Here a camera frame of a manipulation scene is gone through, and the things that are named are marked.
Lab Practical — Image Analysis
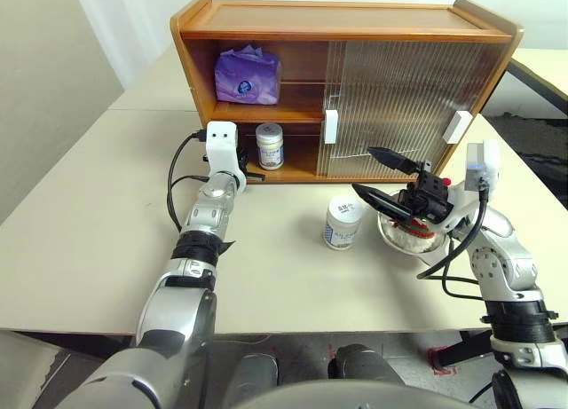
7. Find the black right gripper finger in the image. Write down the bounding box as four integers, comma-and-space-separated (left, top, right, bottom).
351, 183, 413, 224
367, 146, 422, 176

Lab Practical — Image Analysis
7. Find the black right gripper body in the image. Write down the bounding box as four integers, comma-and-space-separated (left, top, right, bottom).
397, 159, 454, 224

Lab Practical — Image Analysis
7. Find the white labelled jar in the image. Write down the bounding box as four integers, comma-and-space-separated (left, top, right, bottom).
325, 194, 366, 251
255, 122, 285, 170

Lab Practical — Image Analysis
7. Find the white door handle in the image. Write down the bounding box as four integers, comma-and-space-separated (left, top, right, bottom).
443, 110, 471, 145
323, 109, 340, 145

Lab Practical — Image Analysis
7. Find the purple tissue pack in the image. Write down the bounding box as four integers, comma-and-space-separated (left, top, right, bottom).
214, 44, 282, 105

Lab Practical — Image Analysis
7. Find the ribbed glass sliding door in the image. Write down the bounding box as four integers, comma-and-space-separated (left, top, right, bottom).
330, 40, 496, 179
314, 40, 492, 179

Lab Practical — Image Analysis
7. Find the wooden cabinet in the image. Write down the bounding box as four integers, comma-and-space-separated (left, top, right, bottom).
169, 0, 525, 185

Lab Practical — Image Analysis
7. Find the white plush toy green hat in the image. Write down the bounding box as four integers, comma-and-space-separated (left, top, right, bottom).
384, 177, 454, 252

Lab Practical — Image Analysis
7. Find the black table leg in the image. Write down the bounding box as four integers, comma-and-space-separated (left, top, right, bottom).
432, 331, 494, 369

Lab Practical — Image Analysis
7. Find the dark grey rounded shape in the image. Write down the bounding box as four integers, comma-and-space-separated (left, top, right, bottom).
327, 344, 400, 388
225, 353, 280, 401

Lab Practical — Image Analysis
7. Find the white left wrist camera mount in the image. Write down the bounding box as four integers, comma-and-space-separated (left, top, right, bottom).
204, 121, 248, 193

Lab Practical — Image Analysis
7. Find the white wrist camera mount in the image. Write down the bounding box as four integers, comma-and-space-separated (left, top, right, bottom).
204, 121, 248, 193
438, 138, 503, 235

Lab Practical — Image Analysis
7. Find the metal bowl with handle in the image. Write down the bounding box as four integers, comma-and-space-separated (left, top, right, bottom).
376, 191, 449, 256

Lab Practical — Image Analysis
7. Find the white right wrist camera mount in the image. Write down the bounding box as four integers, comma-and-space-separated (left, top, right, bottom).
438, 138, 503, 235

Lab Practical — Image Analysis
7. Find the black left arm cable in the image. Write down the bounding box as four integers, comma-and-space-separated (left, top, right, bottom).
166, 131, 209, 235

